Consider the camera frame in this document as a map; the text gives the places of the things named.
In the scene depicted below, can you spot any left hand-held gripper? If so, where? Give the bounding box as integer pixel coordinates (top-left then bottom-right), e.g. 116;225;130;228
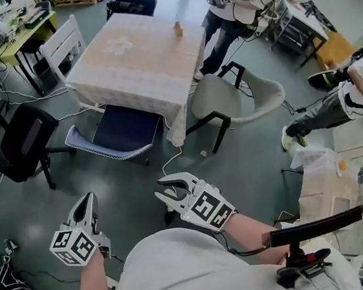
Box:
42;190;114;271

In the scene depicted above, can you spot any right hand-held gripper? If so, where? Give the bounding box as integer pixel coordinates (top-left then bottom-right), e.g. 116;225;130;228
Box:
152;166;240;239

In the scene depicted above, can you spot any blue fabric chair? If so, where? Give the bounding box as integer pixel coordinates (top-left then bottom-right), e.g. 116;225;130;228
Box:
60;97;170;176

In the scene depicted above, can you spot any person's right forearm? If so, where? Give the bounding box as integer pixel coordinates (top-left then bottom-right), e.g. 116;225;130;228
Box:
216;205;293;273

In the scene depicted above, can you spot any person's left forearm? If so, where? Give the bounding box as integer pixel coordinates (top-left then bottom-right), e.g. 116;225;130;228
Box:
68;249;110;290

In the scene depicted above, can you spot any black office chair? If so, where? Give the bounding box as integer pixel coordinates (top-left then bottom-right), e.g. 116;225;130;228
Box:
0;91;82;197

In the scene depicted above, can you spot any grey chair with black legs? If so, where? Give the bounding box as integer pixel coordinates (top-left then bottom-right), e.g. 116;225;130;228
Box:
176;55;292;157

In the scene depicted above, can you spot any table with white tablecloth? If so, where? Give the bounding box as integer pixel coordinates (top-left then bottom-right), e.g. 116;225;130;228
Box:
58;1;221;161

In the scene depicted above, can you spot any white wooden chair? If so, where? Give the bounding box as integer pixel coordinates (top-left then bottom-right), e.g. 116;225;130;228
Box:
34;12;105;122

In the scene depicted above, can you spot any person's white shirt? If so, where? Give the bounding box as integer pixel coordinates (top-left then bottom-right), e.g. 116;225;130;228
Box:
96;204;363;290

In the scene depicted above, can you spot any black backpack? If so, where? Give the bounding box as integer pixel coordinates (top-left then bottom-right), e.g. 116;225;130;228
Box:
0;248;49;290

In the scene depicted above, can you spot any black waste bin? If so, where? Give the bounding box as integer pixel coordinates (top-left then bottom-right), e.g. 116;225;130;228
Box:
31;56;61;93

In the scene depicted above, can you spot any table with white cloth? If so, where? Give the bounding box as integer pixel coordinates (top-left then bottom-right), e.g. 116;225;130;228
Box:
288;140;363;258

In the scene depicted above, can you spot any small brown bottle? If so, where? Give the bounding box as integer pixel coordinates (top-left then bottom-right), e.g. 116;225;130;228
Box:
173;20;185;38

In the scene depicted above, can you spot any white plate with orange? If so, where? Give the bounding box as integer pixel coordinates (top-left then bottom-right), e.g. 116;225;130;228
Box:
334;157;352;176

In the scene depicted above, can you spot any green table with black legs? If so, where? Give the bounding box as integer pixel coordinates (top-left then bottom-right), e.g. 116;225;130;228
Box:
0;0;68;103

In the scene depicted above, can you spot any black flat box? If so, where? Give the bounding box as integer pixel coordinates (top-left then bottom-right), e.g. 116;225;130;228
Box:
22;5;53;30

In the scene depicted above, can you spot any yellow box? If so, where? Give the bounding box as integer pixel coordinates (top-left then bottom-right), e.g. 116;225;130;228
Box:
314;28;360;72

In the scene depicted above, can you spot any long white cable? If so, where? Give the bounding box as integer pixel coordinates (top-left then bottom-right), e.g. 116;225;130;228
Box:
154;114;186;178

